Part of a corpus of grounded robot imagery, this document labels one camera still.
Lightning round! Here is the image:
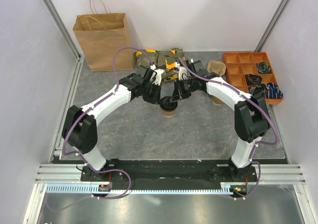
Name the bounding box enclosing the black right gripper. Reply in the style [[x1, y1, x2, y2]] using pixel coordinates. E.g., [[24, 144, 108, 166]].
[[170, 77, 196, 103]]

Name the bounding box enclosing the black plastic cup lid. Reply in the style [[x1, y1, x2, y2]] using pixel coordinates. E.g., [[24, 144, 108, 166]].
[[159, 96, 177, 112]]

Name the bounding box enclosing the cardboard cup carrier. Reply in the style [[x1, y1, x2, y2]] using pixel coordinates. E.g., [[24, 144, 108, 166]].
[[207, 61, 226, 76]]

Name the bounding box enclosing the brown paper bag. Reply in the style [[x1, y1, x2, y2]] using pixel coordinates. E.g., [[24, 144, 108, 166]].
[[73, 0, 134, 72]]

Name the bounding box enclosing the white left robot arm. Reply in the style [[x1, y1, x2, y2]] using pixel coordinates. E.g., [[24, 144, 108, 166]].
[[62, 65, 165, 181]]

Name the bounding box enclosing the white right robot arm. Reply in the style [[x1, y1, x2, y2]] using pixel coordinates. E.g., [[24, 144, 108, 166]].
[[162, 61, 273, 181]]

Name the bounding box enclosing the camouflage folded cloth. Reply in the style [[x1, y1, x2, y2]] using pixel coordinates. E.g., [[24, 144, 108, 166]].
[[134, 48, 186, 82]]

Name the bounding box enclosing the orange compartment tray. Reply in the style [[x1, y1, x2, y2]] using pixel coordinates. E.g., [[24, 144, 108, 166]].
[[223, 52, 283, 105]]

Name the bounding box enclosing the dark brown rolled sock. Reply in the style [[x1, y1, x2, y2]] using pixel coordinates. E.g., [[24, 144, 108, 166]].
[[245, 74, 262, 86]]

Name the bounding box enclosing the grey patterned rolled sock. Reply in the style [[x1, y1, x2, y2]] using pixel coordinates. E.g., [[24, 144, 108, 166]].
[[249, 84, 268, 99]]

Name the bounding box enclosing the green blue rolled sock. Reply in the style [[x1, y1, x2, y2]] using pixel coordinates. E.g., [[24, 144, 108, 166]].
[[256, 61, 271, 74]]

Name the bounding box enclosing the blue striped rolled sock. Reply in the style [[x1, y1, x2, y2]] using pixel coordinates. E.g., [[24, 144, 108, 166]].
[[265, 82, 284, 99]]

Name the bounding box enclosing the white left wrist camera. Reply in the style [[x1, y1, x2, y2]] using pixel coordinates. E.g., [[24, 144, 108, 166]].
[[150, 69, 166, 86]]

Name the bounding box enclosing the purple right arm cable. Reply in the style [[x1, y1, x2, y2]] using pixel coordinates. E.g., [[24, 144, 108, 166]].
[[176, 57, 278, 200]]

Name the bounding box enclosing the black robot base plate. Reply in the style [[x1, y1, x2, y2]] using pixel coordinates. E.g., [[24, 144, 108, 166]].
[[80, 159, 257, 190]]

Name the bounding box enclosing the white slotted cable duct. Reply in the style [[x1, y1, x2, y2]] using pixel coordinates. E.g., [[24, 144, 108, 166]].
[[46, 183, 233, 195]]

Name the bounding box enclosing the aluminium frame rail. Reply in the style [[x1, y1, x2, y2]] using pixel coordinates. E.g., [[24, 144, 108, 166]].
[[255, 163, 307, 185]]

